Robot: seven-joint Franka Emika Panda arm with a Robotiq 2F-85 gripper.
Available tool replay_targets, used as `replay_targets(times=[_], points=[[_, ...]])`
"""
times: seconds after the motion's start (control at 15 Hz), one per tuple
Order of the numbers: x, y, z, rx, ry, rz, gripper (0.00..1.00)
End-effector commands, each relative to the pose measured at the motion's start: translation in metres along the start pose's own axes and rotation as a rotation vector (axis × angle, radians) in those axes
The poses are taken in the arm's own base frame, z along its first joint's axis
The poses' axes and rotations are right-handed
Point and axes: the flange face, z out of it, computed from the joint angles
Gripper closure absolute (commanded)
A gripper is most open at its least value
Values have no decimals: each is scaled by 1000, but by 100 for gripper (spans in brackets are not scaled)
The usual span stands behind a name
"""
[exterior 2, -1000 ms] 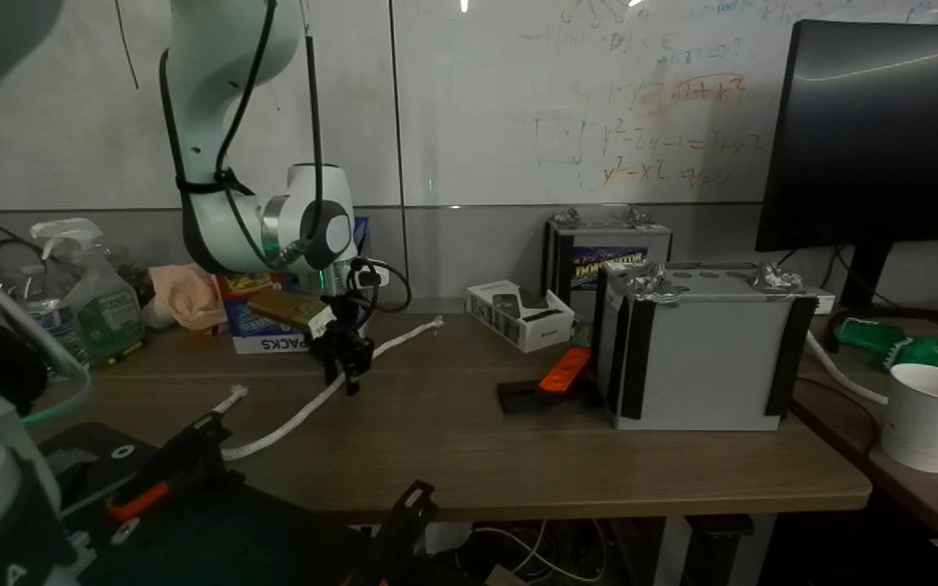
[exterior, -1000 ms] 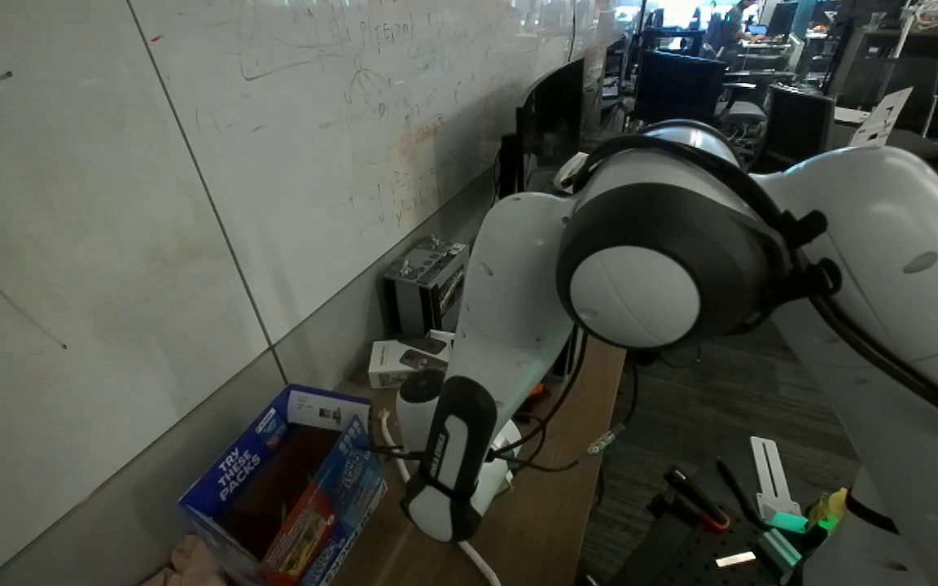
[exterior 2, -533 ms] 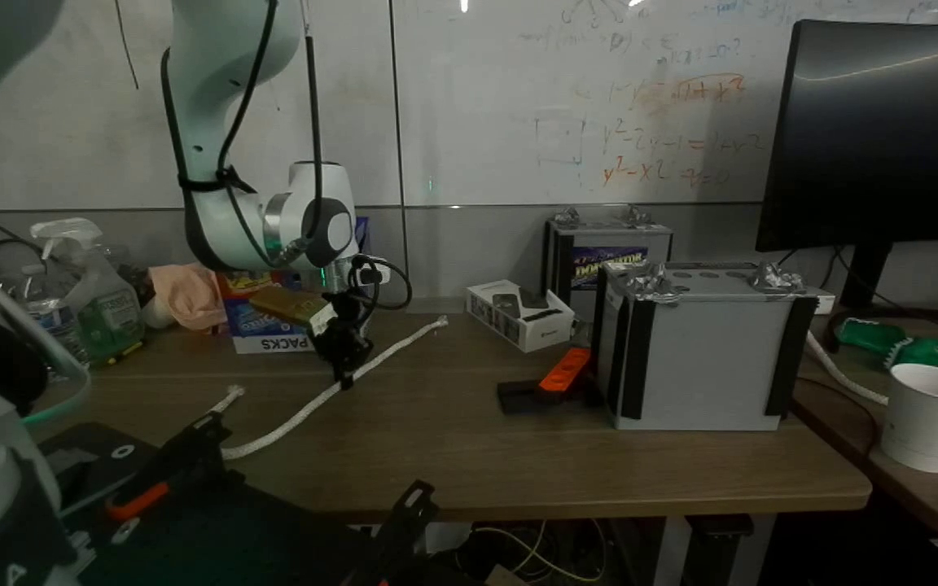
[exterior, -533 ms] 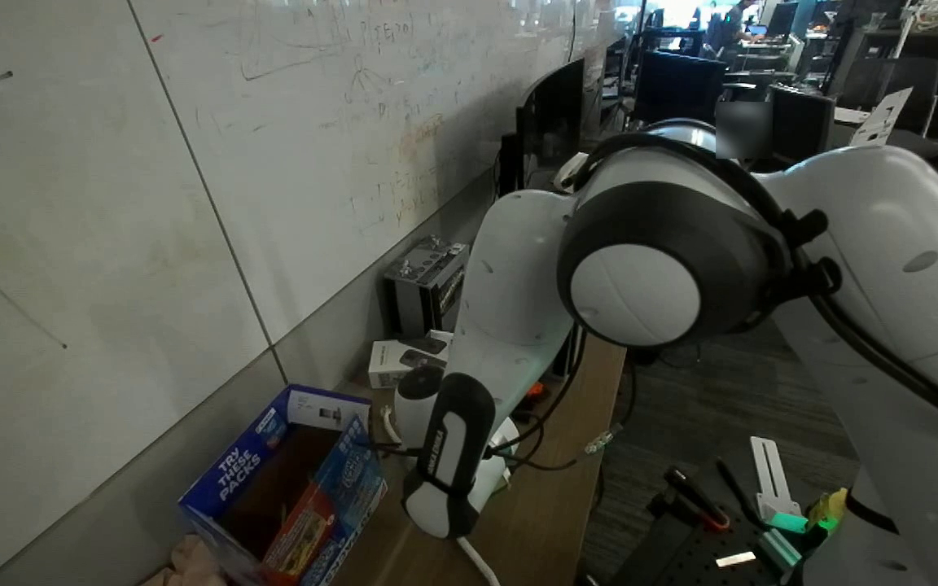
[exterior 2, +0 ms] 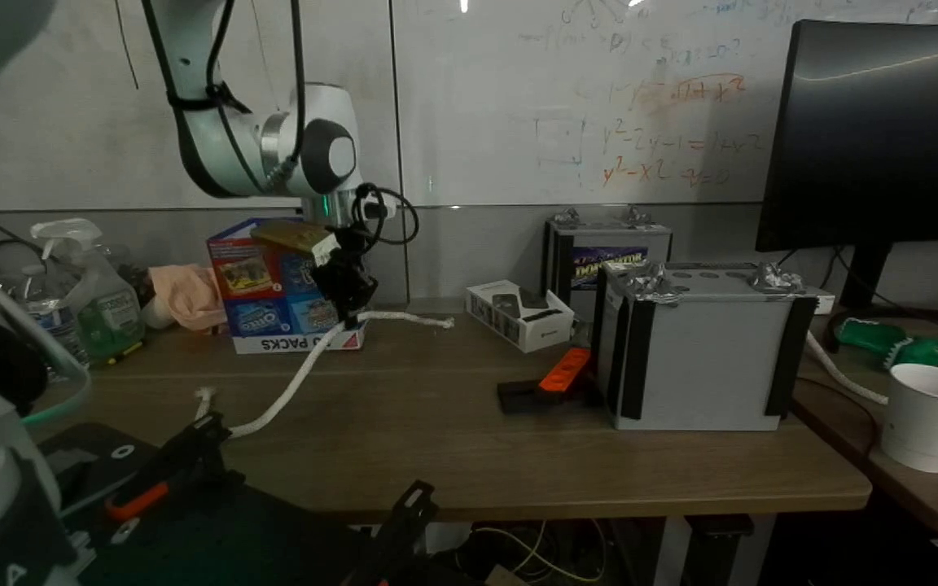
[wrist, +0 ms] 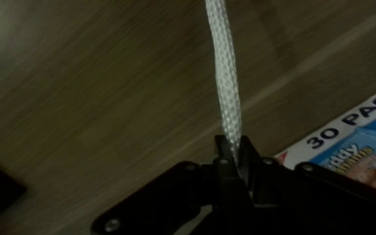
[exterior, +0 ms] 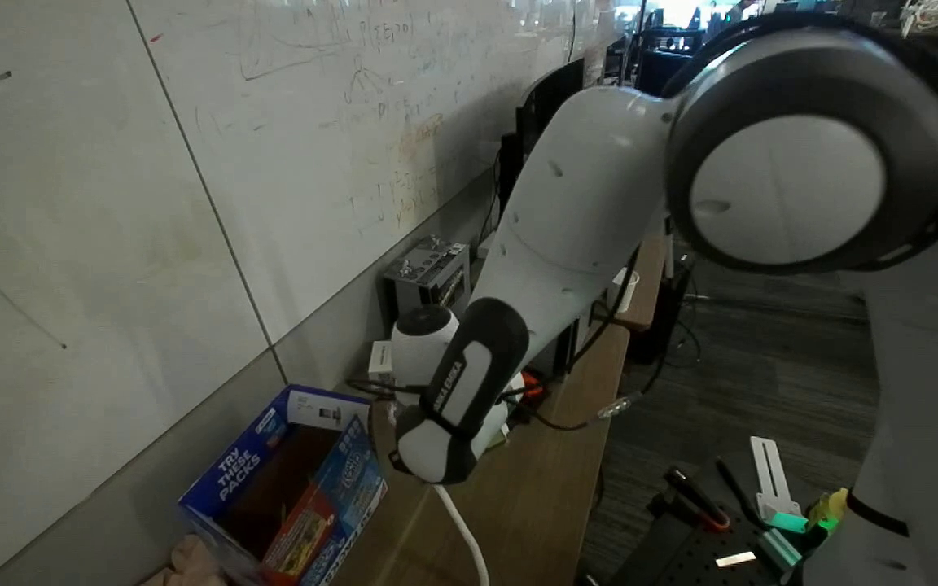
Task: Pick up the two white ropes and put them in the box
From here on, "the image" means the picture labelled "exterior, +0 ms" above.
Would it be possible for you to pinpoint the small white printed box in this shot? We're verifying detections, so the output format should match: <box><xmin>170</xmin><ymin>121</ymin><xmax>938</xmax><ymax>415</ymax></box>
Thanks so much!
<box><xmin>363</xmin><ymin>338</ymin><xmax>402</xmax><ymax>385</ymax></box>

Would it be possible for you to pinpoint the thick white braided rope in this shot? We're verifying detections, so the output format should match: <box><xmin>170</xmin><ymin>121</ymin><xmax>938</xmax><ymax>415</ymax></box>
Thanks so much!
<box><xmin>429</xmin><ymin>483</ymin><xmax>496</xmax><ymax>586</ymax></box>

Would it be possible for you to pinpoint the blue printed cardboard box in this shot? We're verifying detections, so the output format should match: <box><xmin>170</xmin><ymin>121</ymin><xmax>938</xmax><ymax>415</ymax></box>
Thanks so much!
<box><xmin>174</xmin><ymin>381</ymin><xmax>391</xmax><ymax>586</ymax></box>

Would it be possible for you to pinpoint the green clamp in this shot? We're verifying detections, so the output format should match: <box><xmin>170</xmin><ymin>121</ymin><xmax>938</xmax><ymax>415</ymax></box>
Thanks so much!
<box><xmin>757</xmin><ymin>487</ymin><xmax>853</xmax><ymax>576</ymax></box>

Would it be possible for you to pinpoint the small silver pictured case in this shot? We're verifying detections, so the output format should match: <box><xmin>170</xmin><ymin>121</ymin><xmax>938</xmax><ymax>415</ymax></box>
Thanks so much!
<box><xmin>376</xmin><ymin>236</ymin><xmax>476</xmax><ymax>335</ymax></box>

